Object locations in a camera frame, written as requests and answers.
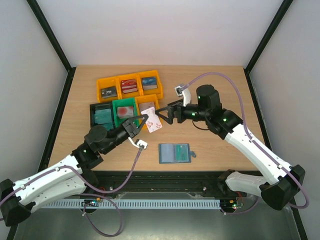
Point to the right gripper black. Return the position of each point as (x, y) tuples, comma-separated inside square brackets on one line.
[(173, 112)]

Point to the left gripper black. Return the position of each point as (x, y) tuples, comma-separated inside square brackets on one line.
[(130, 128)]

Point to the white pink flower card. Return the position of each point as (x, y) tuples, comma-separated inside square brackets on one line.
[(153, 122)]

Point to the blue card holder wallet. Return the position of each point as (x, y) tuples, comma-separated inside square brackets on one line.
[(175, 153)]

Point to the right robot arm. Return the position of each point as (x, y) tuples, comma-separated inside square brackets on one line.
[(279, 182)]

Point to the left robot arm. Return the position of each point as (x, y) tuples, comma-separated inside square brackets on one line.
[(70, 176)]

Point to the white pink VIP card stack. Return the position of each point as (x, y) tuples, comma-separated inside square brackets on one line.
[(146, 105)]

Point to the white red circle card stack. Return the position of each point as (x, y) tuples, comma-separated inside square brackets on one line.
[(124, 112)]

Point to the teal VIP card stack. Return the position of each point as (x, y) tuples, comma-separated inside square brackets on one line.
[(103, 117)]

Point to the blue card stack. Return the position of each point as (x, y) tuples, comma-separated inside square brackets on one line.
[(149, 83)]

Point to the black VIP card stack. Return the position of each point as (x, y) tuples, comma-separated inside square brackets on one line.
[(108, 92)]

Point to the green bin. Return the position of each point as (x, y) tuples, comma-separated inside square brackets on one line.
[(122, 102)]

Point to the yellow bin front right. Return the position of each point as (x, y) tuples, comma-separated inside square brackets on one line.
[(147, 98)]

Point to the yellow bin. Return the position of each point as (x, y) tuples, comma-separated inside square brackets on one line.
[(131, 76), (159, 91), (147, 98), (107, 82)]

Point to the yellow bin back middle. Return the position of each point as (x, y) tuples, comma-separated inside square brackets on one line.
[(131, 76)]

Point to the yellow bin back right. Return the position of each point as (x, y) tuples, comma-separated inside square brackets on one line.
[(159, 91)]

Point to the black bin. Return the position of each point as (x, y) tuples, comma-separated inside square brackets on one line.
[(93, 107)]

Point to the yellow bin back left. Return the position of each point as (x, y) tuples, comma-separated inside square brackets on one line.
[(107, 82)]

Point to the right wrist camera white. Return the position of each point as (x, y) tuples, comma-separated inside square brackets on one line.
[(184, 92)]

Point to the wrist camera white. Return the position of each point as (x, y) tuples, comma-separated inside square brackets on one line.
[(140, 144), (184, 92)]

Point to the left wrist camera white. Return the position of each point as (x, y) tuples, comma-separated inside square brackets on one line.
[(140, 144)]

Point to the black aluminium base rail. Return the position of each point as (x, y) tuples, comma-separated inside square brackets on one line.
[(205, 183)]

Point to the white slotted cable duct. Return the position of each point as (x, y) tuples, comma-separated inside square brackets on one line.
[(136, 204)]

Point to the right black frame post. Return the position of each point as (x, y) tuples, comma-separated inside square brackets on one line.
[(275, 22)]

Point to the black frame post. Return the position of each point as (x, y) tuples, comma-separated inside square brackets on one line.
[(42, 20), (275, 22)]

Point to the left black frame post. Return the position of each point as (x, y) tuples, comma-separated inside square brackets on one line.
[(42, 20)]

